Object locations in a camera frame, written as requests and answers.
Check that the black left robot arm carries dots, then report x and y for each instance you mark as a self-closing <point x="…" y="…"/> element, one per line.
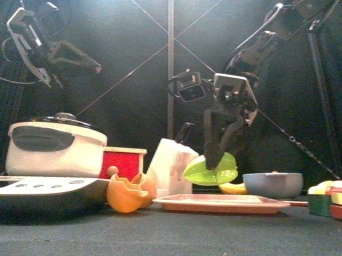
<point x="6" y="70"/>

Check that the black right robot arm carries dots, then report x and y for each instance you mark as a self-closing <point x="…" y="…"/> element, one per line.
<point x="258" y="50"/>

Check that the white toy knife block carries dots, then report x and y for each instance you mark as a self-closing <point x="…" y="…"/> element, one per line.
<point x="169" y="170"/>

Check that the yellow banana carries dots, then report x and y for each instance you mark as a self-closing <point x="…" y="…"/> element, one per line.
<point x="233" y="189"/>

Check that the blue-grey toy bowl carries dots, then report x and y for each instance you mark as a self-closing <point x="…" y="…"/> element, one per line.
<point x="273" y="186"/>

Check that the black cooker lid with knob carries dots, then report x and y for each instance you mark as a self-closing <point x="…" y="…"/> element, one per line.
<point x="62" y="120"/>

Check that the orange cracked eggshell half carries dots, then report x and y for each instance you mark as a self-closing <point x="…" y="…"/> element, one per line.
<point x="149" y="190"/>
<point x="125" y="196"/>

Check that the red box with wooden lid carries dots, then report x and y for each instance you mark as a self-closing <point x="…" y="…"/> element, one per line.
<point x="122" y="163"/>

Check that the pale yellow toy piece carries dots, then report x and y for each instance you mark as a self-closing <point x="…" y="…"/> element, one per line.
<point x="321" y="188"/>

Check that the small wooden knob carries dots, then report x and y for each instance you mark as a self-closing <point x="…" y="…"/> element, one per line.
<point x="113" y="170"/>

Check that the white toy rice cooker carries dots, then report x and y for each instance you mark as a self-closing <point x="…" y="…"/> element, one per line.
<point x="54" y="156"/>

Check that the red toy block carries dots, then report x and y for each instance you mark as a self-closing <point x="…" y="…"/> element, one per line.
<point x="337" y="211"/>

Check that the white grey toy stove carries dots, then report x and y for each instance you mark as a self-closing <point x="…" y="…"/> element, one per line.
<point x="48" y="191"/>

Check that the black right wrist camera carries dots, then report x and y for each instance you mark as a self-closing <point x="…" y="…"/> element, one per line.
<point x="190" y="88"/>

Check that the black stand post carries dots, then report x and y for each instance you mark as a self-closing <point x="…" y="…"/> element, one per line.
<point x="322" y="100"/>

